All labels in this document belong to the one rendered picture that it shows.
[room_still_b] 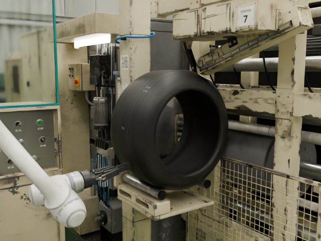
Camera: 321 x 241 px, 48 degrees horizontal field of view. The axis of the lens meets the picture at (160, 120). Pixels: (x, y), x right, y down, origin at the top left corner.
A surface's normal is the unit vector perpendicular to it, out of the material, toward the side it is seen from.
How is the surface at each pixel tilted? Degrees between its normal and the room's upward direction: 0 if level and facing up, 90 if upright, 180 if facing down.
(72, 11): 90
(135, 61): 90
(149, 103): 65
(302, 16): 72
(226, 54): 90
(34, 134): 90
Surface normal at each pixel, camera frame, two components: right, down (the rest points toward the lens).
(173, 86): 0.50, -0.05
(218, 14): -0.82, 0.07
